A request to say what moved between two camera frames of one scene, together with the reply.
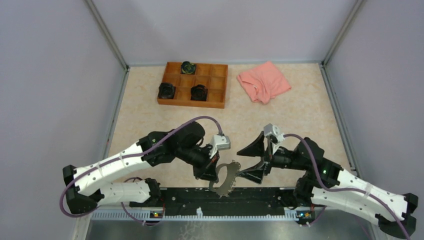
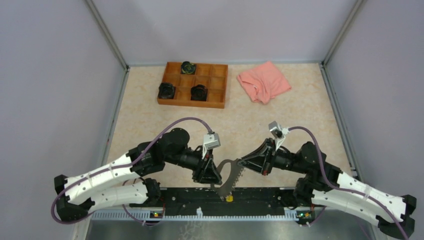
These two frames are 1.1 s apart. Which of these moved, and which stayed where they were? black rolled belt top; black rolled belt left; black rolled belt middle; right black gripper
Moved: right black gripper
Stayed: black rolled belt left; black rolled belt top; black rolled belt middle
